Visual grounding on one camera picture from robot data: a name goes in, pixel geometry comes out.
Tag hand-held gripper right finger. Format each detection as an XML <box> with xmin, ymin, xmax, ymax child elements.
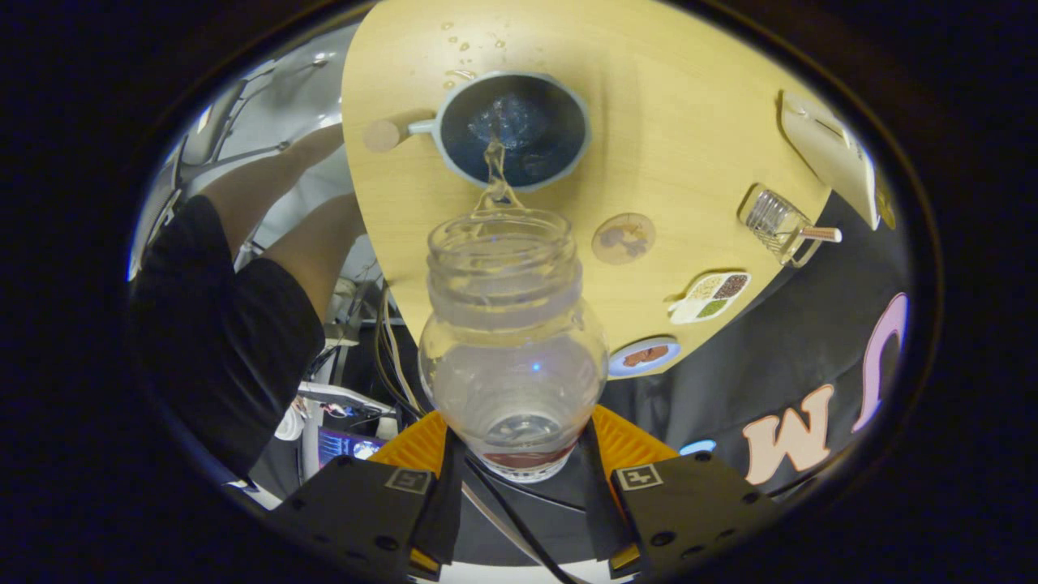
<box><xmin>577</xmin><ymin>404</ymin><xmax>779</xmax><ymax>578</ymax></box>

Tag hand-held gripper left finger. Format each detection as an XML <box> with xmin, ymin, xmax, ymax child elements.
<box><xmin>280</xmin><ymin>410</ymin><xmax>469</xmax><ymax>581</ymax></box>

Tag clear plastic juice bottle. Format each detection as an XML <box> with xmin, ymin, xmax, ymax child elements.
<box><xmin>418</xmin><ymin>207</ymin><xmax>609</xmax><ymax>485</ymax></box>

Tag round brown printed coaster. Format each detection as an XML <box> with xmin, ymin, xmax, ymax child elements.
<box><xmin>591</xmin><ymin>213</ymin><xmax>657</xmax><ymax>266</ymax></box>

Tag pale green cup wooden handle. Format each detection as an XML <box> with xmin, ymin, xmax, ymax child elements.
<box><xmin>362</xmin><ymin>71</ymin><xmax>591</xmax><ymax>193</ymax></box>

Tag small lit screen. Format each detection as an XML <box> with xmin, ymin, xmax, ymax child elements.
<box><xmin>318</xmin><ymin>427</ymin><xmax>387</xmax><ymax>470</ymax></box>

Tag white power strip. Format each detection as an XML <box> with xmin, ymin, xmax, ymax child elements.
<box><xmin>296</xmin><ymin>381</ymin><xmax>400</xmax><ymax>416</ymax></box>

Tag small blue plate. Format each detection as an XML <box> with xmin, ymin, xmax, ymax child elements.
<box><xmin>608</xmin><ymin>336</ymin><xmax>682</xmax><ymax>379</ymax></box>

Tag black backdrop cloth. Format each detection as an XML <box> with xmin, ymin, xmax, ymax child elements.
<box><xmin>600</xmin><ymin>191</ymin><xmax>913</xmax><ymax>520</ymax></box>

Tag white divided grain dish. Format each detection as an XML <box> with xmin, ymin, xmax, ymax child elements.
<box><xmin>667</xmin><ymin>271</ymin><xmax>752</xmax><ymax>325</ymax></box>

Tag person's black shorts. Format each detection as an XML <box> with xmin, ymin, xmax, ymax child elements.
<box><xmin>130</xmin><ymin>195</ymin><xmax>325</xmax><ymax>479</ymax></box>

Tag person's bare leg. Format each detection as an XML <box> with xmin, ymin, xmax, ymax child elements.
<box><xmin>199</xmin><ymin>122</ymin><xmax>345</xmax><ymax>260</ymax></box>
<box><xmin>259</xmin><ymin>195</ymin><xmax>370</xmax><ymax>325</ymax></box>

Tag light wooden table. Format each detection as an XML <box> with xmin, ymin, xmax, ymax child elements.
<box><xmin>341</xmin><ymin>0</ymin><xmax>836</xmax><ymax>382</ymax></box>

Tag brown toast slice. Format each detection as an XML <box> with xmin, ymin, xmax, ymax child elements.
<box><xmin>874</xmin><ymin>172</ymin><xmax>898</xmax><ymax>230</ymax></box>

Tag white toaster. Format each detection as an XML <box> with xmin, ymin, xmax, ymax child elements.
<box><xmin>778</xmin><ymin>89</ymin><xmax>885</xmax><ymax>230</ymax></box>

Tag grey office chair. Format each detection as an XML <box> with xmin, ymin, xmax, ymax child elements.
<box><xmin>130</xmin><ymin>49</ymin><xmax>341</xmax><ymax>277</ymax></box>

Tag thin white cable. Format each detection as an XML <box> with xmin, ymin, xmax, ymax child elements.
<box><xmin>461</xmin><ymin>485</ymin><xmax>556</xmax><ymax>573</ymax></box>

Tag thin black cable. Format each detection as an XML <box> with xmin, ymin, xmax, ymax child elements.
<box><xmin>466</xmin><ymin>458</ymin><xmax>573</xmax><ymax>584</ymax></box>

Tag bundle of cables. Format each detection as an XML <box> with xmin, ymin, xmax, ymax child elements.
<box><xmin>371</xmin><ymin>280</ymin><xmax>424</xmax><ymax>421</ymax></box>

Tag clear wire basket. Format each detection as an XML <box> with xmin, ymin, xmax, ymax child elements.
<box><xmin>738</xmin><ymin>184</ymin><xmax>824</xmax><ymax>268</ymax></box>

